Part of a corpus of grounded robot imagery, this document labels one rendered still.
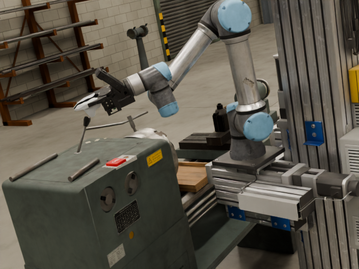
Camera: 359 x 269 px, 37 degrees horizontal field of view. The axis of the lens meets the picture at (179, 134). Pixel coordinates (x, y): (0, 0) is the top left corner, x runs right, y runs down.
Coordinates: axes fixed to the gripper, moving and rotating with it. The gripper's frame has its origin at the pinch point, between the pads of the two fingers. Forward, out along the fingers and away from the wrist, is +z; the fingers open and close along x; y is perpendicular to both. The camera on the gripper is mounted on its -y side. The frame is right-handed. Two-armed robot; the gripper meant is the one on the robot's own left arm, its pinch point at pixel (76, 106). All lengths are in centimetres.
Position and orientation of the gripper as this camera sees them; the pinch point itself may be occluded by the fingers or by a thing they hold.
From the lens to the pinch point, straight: 190.7
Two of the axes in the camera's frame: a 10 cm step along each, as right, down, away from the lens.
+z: -8.9, 4.3, -1.3
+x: -3.1, -3.9, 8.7
